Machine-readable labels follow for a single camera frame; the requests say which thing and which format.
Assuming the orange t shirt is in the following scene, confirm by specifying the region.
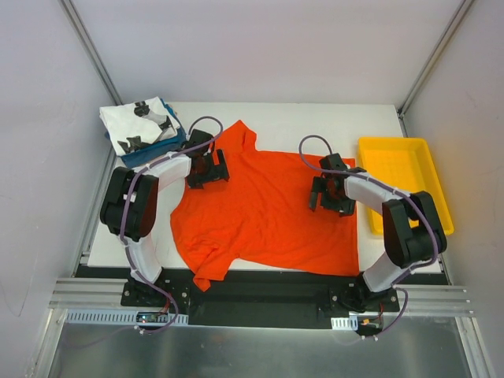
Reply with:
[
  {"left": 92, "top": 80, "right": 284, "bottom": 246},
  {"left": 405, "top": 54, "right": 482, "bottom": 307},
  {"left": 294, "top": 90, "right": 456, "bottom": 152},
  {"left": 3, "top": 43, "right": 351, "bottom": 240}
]
[{"left": 171, "top": 120, "right": 359, "bottom": 291}]

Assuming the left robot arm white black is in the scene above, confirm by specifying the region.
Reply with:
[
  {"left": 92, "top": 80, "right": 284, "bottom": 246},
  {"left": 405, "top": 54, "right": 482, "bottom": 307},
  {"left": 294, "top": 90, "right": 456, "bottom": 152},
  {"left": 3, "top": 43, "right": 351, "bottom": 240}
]
[{"left": 99, "top": 129, "right": 230, "bottom": 308}]

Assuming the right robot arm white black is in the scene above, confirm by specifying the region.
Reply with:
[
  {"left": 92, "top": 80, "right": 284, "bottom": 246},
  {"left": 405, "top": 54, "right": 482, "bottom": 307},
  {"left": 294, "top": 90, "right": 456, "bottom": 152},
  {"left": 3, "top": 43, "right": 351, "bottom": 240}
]
[{"left": 309, "top": 154, "right": 447, "bottom": 313}]

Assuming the beige folded shirt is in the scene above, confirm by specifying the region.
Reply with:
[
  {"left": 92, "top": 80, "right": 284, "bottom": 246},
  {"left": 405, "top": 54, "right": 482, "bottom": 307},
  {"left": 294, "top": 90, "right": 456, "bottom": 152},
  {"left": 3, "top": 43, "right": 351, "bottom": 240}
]
[{"left": 130, "top": 165, "right": 146, "bottom": 173}]

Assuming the yellow plastic tray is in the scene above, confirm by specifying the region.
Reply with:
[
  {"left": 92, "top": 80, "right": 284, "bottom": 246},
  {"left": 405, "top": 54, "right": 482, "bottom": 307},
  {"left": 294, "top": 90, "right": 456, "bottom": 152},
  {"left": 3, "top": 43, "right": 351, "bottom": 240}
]
[{"left": 358, "top": 136, "right": 454, "bottom": 235}]

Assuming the white black printed folded shirt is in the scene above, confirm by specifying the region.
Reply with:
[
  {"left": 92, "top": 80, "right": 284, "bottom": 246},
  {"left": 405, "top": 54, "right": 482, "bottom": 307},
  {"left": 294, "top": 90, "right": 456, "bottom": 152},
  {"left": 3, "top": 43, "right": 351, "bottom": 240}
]
[{"left": 99, "top": 97, "right": 181, "bottom": 156}]

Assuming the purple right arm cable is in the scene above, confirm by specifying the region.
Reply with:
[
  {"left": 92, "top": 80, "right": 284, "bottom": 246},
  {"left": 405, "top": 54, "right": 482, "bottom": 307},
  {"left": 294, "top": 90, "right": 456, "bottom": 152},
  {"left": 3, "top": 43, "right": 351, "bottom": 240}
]
[{"left": 297, "top": 135, "right": 440, "bottom": 284}]

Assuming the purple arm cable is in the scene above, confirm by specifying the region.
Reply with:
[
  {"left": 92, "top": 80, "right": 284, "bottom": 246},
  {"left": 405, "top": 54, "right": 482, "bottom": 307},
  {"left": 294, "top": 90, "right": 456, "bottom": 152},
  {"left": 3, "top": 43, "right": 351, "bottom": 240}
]
[
  {"left": 297, "top": 135, "right": 440, "bottom": 284},
  {"left": 117, "top": 116, "right": 224, "bottom": 335}
]

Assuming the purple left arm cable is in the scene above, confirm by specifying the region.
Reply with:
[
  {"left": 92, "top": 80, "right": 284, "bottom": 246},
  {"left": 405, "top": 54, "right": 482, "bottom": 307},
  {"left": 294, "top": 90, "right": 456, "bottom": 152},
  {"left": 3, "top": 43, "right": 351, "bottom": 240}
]
[{"left": 117, "top": 116, "right": 224, "bottom": 335}]

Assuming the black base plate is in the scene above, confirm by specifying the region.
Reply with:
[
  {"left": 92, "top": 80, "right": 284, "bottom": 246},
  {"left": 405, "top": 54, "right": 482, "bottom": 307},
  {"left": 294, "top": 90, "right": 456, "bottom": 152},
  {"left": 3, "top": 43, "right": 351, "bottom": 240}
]
[{"left": 120, "top": 269, "right": 399, "bottom": 329}]

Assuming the right grey cable duct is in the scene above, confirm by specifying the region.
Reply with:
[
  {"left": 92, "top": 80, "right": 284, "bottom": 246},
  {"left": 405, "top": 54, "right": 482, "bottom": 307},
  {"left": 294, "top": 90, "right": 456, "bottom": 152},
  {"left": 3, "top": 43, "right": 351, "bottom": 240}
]
[{"left": 331, "top": 316, "right": 358, "bottom": 332}]

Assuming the grey cable duct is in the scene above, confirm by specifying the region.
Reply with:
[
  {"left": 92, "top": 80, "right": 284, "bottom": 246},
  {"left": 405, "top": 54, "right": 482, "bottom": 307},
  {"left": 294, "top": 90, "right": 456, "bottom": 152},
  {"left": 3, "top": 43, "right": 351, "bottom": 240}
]
[
  {"left": 331, "top": 316, "right": 358, "bottom": 332},
  {"left": 66, "top": 309, "right": 189, "bottom": 327}
]

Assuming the left aluminium frame post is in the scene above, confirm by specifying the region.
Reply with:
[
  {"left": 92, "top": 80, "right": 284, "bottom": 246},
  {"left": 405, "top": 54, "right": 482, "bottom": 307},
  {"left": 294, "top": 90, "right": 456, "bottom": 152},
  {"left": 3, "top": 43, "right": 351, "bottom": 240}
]
[{"left": 59, "top": 0, "right": 123, "bottom": 106}]

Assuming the aluminium frame post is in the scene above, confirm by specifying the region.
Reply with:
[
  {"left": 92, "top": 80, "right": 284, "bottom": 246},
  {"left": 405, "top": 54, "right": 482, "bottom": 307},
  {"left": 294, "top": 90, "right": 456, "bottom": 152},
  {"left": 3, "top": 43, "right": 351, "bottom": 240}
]
[
  {"left": 59, "top": 0, "right": 123, "bottom": 106},
  {"left": 397, "top": 0, "right": 476, "bottom": 120}
]

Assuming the left grey cable duct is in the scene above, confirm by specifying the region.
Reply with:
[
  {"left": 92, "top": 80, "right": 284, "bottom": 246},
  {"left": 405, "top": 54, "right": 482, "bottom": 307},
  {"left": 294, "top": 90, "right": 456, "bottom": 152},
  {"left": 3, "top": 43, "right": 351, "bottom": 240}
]
[{"left": 66, "top": 309, "right": 189, "bottom": 327}]

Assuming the right aluminium frame post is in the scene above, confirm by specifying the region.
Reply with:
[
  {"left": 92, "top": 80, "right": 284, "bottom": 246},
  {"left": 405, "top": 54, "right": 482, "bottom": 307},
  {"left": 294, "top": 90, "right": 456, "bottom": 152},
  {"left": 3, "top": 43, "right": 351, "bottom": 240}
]
[{"left": 397, "top": 0, "right": 476, "bottom": 120}]

